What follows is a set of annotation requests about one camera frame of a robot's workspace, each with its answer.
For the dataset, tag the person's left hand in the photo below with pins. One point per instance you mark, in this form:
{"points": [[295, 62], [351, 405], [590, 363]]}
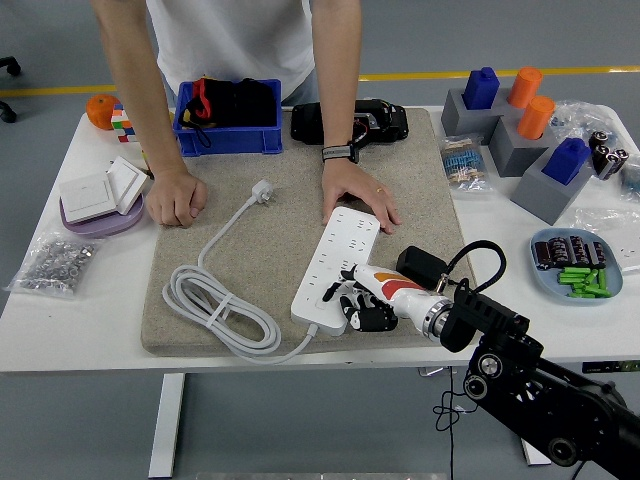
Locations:
{"points": [[350, 182]]}

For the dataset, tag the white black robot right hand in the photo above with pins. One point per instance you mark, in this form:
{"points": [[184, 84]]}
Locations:
{"points": [[400, 295]]}

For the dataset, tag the person's right hand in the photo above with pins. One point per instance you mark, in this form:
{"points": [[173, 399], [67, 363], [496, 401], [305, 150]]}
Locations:
{"points": [[175, 197]]}

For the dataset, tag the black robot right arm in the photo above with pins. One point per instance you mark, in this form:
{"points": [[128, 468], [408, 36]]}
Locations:
{"points": [[490, 315]]}

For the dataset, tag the person's left forearm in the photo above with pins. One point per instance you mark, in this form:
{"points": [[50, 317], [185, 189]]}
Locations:
{"points": [[337, 75]]}

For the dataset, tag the person's right forearm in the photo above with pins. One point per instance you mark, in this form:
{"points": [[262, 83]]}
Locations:
{"points": [[135, 90]]}

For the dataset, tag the black wristband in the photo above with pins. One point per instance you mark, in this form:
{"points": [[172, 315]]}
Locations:
{"points": [[340, 151]]}

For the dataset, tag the grey-brown felt mat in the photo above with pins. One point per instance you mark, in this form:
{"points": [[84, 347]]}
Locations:
{"points": [[280, 170]]}

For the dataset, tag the purple oval tray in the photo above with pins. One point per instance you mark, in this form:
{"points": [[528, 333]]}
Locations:
{"points": [[110, 227]]}

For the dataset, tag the blue plastic bin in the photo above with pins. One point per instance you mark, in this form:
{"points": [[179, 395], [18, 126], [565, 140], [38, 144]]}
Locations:
{"points": [[225, 142]]}

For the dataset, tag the black electronic device housing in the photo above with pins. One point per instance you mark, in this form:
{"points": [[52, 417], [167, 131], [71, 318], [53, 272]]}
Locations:
{"points": [[305, 122]]}

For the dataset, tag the black and red cloth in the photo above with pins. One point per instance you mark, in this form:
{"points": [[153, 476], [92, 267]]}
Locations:
{"points": [[240, 107]]}

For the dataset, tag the clear bag of resistors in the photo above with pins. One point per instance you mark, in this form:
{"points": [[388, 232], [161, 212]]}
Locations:
{"points": [[462, 162]]}

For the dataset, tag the orange fruit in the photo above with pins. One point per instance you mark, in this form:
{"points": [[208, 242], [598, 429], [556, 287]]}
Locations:
{"points": [[97, 112]]}

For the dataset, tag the grey socket block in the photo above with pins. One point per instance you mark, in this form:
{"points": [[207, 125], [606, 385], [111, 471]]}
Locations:
{"points": [[510, 150], [452, 120], [545, 197]]}

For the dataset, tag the clear bag of metal nuts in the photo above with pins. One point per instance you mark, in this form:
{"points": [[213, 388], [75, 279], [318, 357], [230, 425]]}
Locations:
{"points": [[55, 262]]}

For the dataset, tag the small black capacitor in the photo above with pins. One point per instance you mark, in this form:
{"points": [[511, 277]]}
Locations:
{"points": [[597, 254], [542, 255], [577, 250], [558, 250]]}

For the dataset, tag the light blue oval plate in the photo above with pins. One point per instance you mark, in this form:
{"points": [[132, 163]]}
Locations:
{"points": [[550, 285]]}

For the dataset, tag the blue square peg block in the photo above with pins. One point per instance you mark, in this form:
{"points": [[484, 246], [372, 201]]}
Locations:
{"points": [[567, 160], [480, 90]]}

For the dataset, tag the person torso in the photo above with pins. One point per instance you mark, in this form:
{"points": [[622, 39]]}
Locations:
{"points": [[230, 40]]}

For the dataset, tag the orange cylinder peg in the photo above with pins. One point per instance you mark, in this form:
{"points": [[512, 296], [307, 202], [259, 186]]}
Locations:
{"points": [[525, 86], [535, 119]]}

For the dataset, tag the white table leg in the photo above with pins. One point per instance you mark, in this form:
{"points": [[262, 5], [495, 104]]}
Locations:
{"points": [[536, 452], [167, 425]]}

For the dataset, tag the black chair base with castors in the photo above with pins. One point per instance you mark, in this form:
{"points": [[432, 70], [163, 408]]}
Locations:
{"points": [[12, 67]]}

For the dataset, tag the clear empty-looking plastic bag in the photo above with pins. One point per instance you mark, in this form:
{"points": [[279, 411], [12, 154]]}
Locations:
{"points": [[600, 220]]}

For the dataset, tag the black table control panel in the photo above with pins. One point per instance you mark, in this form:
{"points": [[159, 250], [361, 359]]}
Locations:
{"points": [[612, 366]]}

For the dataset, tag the clear bag of blue parts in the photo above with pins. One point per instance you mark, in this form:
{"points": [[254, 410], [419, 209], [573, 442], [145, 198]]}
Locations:
{"points": [[585, 117]]}

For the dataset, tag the large dark capacitor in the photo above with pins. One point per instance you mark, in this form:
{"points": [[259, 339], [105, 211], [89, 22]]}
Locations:
{"points": [[599, 137], [617, 162], [601, 157]]}

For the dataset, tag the white wall switch panel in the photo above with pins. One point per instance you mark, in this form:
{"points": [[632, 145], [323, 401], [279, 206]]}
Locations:
{"points": [[127, 182], [85, 197]]}

